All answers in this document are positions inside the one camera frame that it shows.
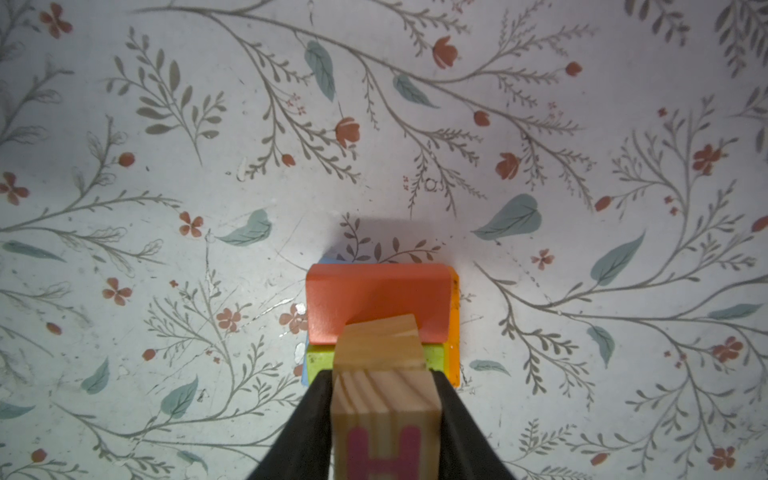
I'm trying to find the letter R wood cube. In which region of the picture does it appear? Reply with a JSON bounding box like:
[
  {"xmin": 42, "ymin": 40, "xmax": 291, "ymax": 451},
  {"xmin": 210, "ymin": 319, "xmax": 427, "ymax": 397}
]
[{"xmin": 333, "ymin": 314, "xmax": 426, "ymax": 374}]

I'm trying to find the orange yellow wood block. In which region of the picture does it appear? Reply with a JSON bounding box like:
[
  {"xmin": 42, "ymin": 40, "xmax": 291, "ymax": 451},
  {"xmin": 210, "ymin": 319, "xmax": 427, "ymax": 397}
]
[{"xmin": 443, "ymin": 268, "xmax": 461, "ymax": 388}]

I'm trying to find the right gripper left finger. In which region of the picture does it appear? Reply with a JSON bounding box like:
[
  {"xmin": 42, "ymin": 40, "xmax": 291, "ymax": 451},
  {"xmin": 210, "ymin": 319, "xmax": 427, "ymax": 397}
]
[{"xmin": 247, "ymin": 370, "xmax": 333, "ymax": 480}]

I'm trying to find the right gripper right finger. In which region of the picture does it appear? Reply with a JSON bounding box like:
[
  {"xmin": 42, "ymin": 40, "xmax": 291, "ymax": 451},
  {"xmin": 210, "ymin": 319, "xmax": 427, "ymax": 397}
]
[{"xmin": 431, "ymin": 370, "xmax": 515, "ymax": 480}]

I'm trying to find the green wood block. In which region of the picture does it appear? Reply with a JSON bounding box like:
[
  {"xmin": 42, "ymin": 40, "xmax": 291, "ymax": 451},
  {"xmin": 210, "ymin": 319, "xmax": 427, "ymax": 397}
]
[{"xmin": 308, "ymin": 344, "xmax": 445, "ymax": 384}]

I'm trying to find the red orange wood block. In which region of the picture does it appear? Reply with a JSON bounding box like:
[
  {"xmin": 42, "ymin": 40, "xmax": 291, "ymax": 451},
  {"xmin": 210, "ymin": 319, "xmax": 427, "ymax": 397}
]
[{"xmin": 305, "ymin": 264, "xmax": 452, "ymax": 345}]

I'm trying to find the light blue wood block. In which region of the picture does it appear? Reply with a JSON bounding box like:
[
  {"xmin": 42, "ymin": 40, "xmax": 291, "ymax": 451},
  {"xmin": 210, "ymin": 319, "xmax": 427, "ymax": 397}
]
[{"xmin": 300, "ymin": 256, "xmax": 340, "ymax": 387}]

